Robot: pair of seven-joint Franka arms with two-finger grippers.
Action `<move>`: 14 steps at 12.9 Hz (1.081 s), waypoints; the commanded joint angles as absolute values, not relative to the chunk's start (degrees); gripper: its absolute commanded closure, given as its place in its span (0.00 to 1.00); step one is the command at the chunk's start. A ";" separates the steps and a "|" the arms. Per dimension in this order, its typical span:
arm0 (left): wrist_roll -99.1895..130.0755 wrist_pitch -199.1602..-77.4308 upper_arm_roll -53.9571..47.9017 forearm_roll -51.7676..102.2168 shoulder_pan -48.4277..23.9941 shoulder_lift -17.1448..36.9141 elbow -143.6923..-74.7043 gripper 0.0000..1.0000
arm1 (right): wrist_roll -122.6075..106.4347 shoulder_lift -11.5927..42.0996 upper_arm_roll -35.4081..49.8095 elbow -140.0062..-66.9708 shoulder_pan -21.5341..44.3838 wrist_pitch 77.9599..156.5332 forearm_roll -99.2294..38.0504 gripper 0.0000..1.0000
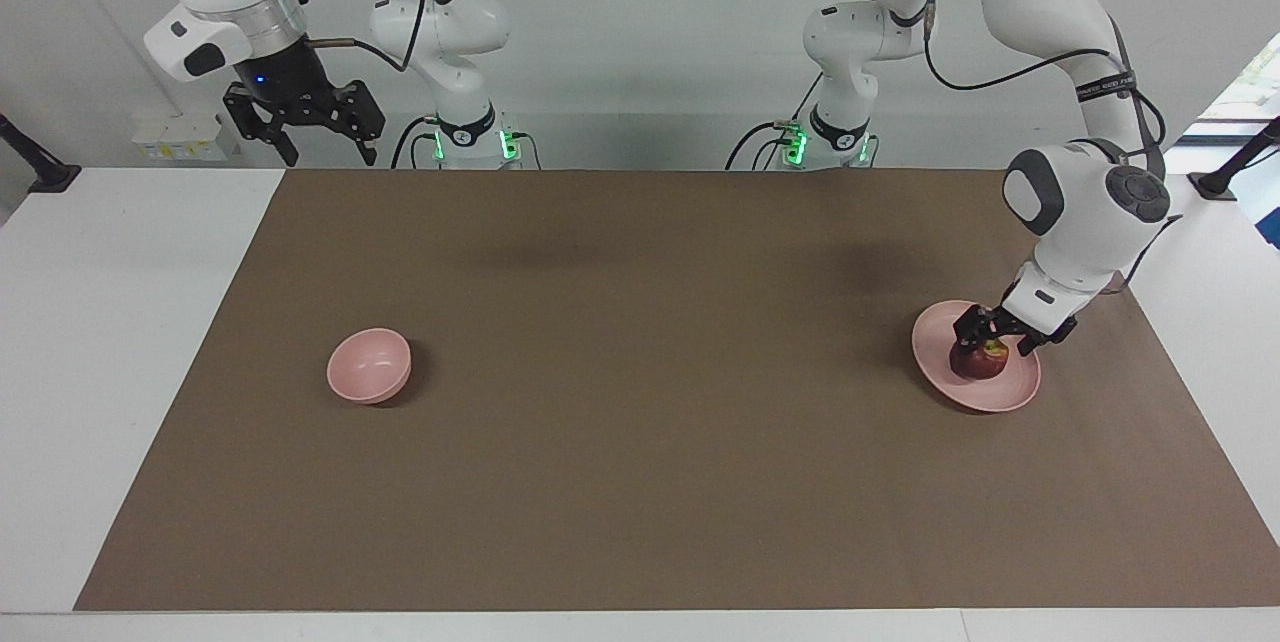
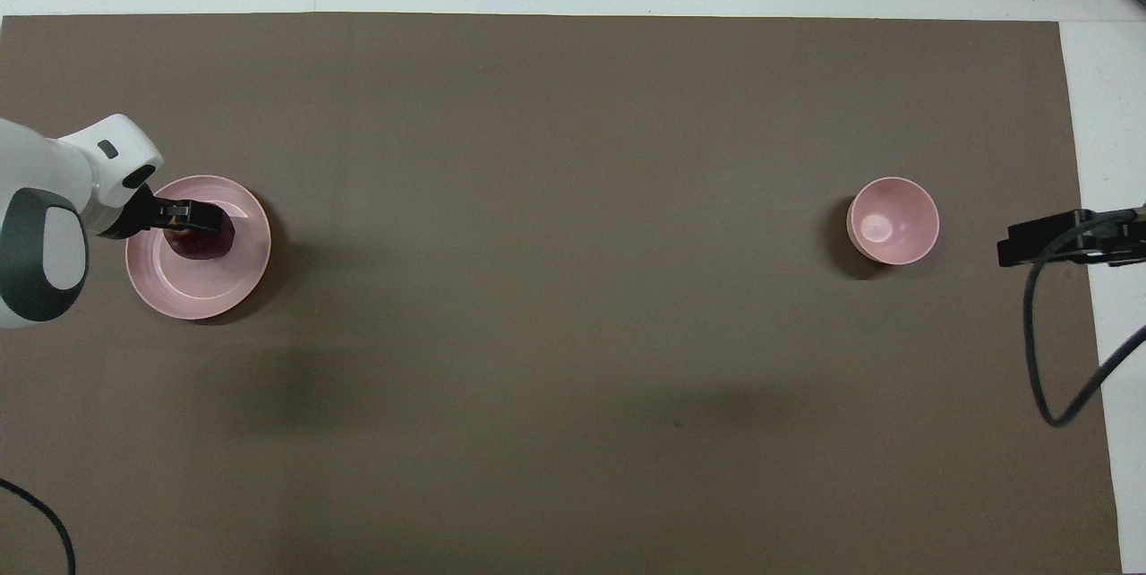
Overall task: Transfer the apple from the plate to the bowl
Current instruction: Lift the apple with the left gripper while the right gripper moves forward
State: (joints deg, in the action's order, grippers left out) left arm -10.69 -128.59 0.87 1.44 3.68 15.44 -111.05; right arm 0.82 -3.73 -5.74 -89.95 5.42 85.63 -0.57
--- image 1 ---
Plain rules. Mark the brown table mat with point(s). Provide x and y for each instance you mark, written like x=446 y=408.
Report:
x=640 y=402

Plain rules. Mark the blue object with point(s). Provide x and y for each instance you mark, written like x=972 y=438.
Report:
x=1270 y=227

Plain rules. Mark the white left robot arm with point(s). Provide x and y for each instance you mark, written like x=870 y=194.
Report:
x=1075 y=212

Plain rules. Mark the black camera stand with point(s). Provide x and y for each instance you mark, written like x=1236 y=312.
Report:
x=1225 y=177
x=45 y=174

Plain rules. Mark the pink plate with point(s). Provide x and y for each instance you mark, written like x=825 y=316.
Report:
x=1000 y=392

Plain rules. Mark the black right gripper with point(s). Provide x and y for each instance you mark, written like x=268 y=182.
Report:
x=290 y=82

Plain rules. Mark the pink bowl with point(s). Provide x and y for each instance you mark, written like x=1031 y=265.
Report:
x=368 y=367

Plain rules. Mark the red apple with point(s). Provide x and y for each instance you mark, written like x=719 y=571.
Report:
x=978 y=367

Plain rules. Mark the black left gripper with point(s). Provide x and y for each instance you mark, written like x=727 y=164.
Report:
x=1020 y=327

